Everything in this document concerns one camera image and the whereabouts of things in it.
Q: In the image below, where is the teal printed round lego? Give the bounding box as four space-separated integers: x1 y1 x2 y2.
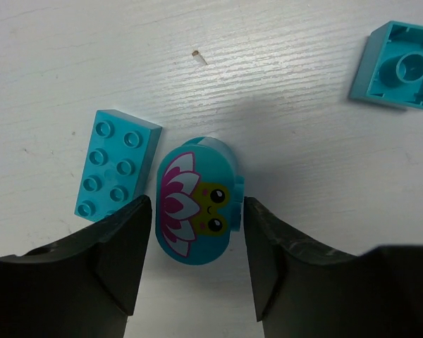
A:
155 137 245 265

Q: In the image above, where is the teal small lego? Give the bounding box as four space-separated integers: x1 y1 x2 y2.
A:
349 21 423 110

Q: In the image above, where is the blue long lego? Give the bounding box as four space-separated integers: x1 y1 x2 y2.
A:
74 110 162 222

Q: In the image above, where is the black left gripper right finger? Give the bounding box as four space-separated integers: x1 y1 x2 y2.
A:
243 197 423 337

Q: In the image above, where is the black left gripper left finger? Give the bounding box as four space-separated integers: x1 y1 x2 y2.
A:
0 196 152 337

